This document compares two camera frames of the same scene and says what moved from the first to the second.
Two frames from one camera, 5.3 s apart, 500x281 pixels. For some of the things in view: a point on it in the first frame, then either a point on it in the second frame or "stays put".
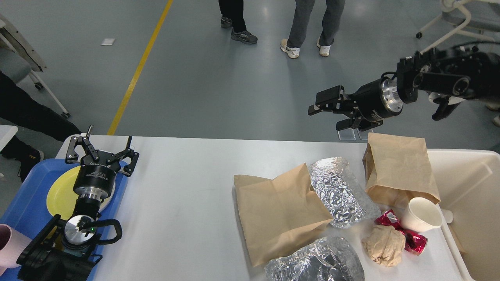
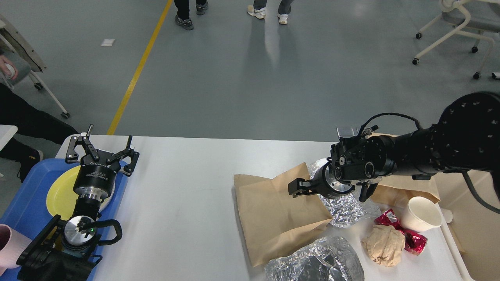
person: [233, 16] → [182, 18]
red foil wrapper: [415, 242] stays put
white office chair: [479, 18] stays put
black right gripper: [378, 100] → [325, 182]
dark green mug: [76, 253] stays put
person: [331, 21] → [259, 9]
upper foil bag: [349, 205] stays put
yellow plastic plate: [62, 200] stays put
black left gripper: [95, 178] stays put
